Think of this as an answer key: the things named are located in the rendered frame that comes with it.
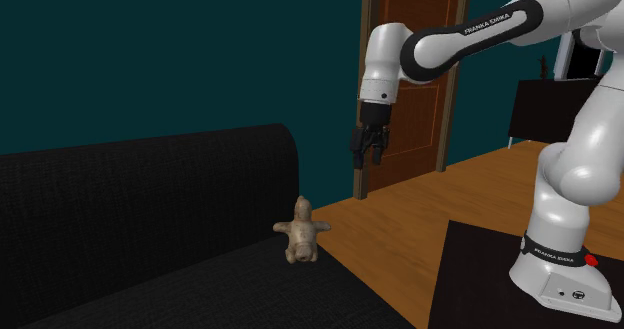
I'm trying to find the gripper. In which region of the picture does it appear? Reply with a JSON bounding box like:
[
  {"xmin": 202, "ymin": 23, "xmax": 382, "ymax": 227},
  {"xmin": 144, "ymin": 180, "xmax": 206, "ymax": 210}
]
[{"xmin": 349, "ymin": 99, "xmax": 393, "ymax": 170}]

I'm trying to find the brown wooden door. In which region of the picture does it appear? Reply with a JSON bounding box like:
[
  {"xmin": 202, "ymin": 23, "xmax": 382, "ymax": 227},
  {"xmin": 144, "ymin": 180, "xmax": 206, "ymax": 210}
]
[{"xmin": 352, "ymin": 0, "xmax": 473, "ymax": 201}]

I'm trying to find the beige stone figure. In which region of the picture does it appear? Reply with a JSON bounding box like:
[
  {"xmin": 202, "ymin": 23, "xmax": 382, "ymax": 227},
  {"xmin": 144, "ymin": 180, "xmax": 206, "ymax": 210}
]
[{"xmin": 272, "ymin": 195, "xmax": 332, "ymax": 265}]

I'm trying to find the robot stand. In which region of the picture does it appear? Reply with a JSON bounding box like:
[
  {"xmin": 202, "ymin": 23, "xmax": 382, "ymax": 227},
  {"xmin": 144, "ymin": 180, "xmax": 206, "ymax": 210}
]
[{"xmin": 427, "ymin": 220, "xmax": 624, "ymax": 329}]

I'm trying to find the dark sideboard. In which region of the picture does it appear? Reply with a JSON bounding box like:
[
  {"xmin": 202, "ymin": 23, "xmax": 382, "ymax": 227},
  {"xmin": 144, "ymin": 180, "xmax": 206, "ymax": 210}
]
[{"xmin": 507, "ymin": 77, "xmax": 606, "ymax": 150}]

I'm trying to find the black sofa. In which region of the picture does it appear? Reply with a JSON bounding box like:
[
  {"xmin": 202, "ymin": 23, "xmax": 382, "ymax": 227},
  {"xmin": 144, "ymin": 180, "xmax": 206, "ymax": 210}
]
[{"xmin": 0, "ymin": 123, "xmax": 416, "ymax": 329}]

